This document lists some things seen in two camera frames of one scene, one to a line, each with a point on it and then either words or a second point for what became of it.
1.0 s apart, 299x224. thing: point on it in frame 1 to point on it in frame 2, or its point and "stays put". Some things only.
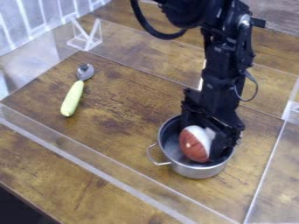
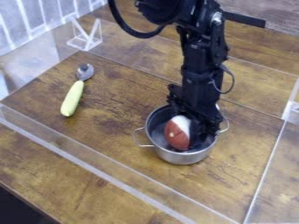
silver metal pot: x=166 y=152 to x=153 y=136
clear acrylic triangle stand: x=87 y=40 stays put
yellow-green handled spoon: x=74 y=95 stays put
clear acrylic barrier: x=63 y=179 stays put
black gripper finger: x=190 y=119 to x=180 y=108
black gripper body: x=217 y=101 to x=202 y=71
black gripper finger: x=228 y=138 to x=205 y=122
